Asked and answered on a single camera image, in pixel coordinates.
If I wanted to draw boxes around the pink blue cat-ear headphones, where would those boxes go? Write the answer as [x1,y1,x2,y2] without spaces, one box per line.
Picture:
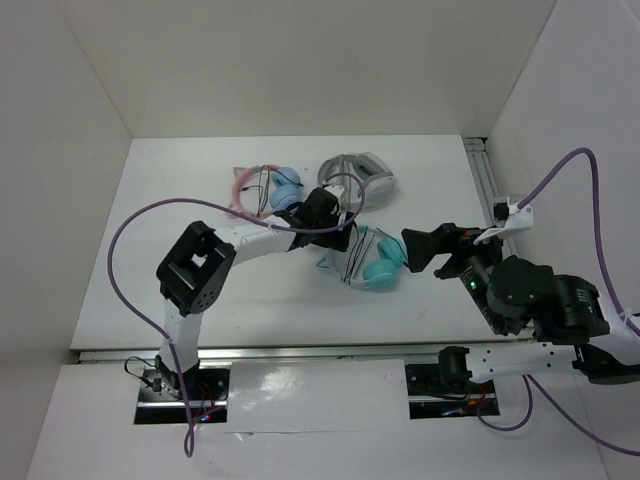
[229,164,304,219]

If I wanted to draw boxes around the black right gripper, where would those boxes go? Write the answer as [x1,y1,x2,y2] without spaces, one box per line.
[395,221,505,334]

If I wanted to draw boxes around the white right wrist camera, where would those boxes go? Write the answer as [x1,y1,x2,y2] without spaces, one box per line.
[473,195,534,245]

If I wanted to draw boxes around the aluminium rail at table front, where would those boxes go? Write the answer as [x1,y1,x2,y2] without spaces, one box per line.
[79,343,442,364]

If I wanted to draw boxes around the black headphone audio cable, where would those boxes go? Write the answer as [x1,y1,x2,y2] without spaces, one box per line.
[341,229,379,287]

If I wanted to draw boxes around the grey white headphones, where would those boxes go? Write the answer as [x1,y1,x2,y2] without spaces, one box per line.
[317,152,397,211]

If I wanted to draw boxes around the teal cat-ear headphones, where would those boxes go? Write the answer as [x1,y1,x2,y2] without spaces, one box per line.
[316,225,407,292]

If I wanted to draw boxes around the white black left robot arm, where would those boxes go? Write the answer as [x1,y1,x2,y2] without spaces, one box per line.
[155,187,362,399]

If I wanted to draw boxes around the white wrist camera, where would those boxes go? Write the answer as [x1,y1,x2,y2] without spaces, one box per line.
[323,184,345,203]
[473,195,534,245]

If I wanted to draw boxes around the aluminium rail at right wall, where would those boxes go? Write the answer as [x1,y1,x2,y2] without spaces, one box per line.
[462,137,518,257]

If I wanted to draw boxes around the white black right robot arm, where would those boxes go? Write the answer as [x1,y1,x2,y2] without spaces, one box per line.
[401,223,639,392]

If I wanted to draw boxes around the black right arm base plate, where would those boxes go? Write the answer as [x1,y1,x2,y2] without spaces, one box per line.
[405,364,500,420]

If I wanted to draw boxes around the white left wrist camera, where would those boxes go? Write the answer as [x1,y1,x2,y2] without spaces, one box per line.
[323,184,345,203]

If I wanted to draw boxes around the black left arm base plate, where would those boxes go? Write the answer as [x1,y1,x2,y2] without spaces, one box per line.
[124,356,231,425]

